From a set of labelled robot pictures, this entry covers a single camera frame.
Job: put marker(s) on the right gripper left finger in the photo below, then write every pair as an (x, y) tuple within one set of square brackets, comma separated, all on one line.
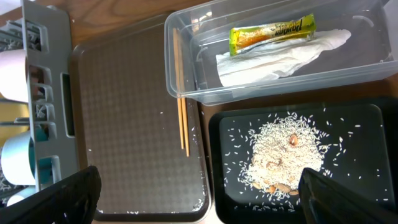
[(72, 200)]

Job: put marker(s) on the white plastic cup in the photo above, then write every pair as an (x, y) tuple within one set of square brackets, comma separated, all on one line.
[(21, 195)]

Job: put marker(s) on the clear plastic waste bin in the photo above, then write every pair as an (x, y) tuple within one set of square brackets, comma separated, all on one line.
[(224, 51)]

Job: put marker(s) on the black rectangular tray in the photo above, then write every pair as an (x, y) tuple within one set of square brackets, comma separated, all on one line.
[(359, 138)]

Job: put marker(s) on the dark brown serving tray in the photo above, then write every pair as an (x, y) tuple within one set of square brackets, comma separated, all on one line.
[(127, 124)]

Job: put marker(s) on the wooden chopstick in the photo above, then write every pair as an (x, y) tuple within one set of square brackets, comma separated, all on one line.
[(184, 105), (177, 77)]

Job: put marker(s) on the green yellow snack wrapper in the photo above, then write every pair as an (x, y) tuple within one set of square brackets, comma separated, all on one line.
[(243, 39)]

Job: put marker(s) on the yellow round plate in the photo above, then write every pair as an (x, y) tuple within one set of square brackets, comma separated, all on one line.
[(9, 112)]

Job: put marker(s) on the light blue bowl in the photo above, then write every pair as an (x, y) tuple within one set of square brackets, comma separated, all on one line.
[(17, 160)]

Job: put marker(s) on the pile of rice waste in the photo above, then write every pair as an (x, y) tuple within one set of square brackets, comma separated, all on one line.
[(281, 150)]

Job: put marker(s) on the grey plastic dish rack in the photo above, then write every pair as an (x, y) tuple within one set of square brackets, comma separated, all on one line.
[(44, 33)]

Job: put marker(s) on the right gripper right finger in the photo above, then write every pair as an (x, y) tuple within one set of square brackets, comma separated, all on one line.
[(326, 201)]

